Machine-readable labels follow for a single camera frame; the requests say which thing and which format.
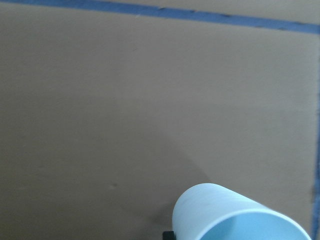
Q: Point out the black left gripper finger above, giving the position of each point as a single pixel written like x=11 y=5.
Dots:
x=168 y=235

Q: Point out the light blue cup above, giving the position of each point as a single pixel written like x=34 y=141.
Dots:
x=209 y=211

